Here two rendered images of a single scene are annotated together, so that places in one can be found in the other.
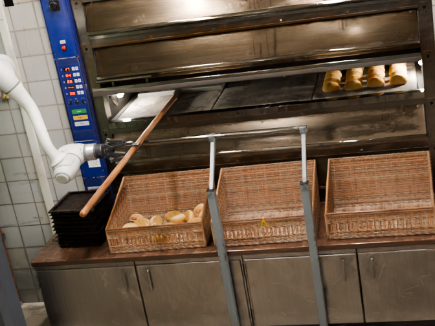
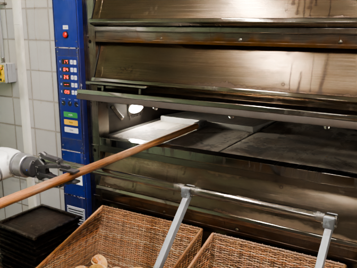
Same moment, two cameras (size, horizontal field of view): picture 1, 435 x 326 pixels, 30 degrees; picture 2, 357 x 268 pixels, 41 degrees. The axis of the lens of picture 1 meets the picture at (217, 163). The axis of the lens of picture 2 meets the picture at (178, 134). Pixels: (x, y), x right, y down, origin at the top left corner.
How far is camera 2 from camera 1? 2.72 m
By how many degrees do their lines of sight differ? 17
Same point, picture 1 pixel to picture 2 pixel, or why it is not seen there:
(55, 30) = (60, 12)
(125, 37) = (132, 34)
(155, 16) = (169, 10)
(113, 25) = (120, 15)
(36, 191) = not seen: hidden behind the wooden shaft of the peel
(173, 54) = (183, 66)
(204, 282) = not seen: outside the picture
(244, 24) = (283, 40)
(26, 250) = not seen: hidden behind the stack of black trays
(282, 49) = (332, 86)
